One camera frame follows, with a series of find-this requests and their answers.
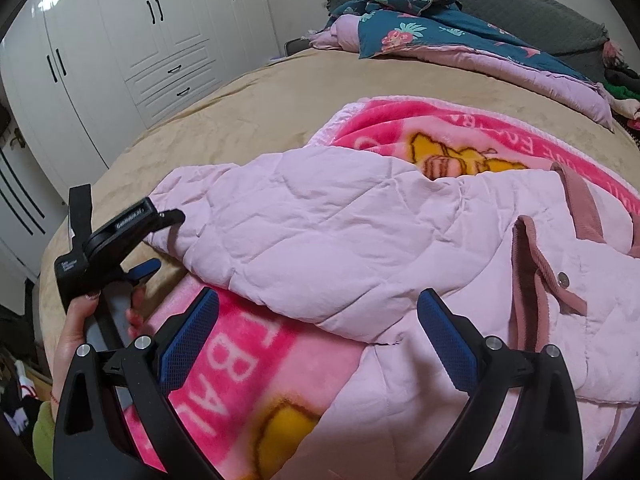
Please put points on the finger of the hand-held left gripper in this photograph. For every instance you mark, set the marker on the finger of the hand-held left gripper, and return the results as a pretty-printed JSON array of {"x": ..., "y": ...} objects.
[
  {"x": 170, "y": 219},
  {"x": 145, "y": 269}
]

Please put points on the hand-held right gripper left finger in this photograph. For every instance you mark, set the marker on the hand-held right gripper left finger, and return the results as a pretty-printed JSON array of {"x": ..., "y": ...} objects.
[{"x": 192, "y": 340}]

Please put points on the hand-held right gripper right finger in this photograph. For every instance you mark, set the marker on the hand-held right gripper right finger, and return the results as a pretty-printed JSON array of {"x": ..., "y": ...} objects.
[{"x": 445, "y": 340}]

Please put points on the pink quilted jacket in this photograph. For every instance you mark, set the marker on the pink quilted jacket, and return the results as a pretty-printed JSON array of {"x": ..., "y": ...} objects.
[{"x": 325, "y": 240}]

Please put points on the pile of folded clothes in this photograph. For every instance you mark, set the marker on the pile of folded clothes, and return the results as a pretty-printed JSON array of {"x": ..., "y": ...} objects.
[{"x": 622, "y": 90}]

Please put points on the person's left hand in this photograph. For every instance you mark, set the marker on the person's left hand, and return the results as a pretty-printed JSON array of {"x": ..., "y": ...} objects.
[{"x": 70, "y": 340}]

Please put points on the pink printed blanket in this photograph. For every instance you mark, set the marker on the pink printed blanket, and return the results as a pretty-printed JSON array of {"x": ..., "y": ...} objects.
[{"x": 240, "y": 360}]

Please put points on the white door with black stripes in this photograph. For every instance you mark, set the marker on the white door with black stripes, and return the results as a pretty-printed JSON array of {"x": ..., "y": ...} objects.
[{"x": 20, "y": 200}]

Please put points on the bed with beige sheet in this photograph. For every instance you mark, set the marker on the bed with beige sheet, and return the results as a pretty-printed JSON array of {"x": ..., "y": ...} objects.
[{"x": 225, "y": 100}]

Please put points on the dark clutter pile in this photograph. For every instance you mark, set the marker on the dark clutter pile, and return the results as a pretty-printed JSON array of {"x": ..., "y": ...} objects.
[{"x": 20, "y": 390}]

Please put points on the white wardrobe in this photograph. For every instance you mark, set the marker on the white wardrobe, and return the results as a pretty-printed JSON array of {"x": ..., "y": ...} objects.
[{"x": 100, "y": 60}]

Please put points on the teal floral quilt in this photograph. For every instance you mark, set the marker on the teal floral quilt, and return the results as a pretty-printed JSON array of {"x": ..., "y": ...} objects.
[{"x": 450, "y": 35}]

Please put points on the grey padded headboard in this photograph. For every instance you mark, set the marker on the grey padded headboard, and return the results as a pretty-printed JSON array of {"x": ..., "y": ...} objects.
[{"x": 525, "y": 15}]

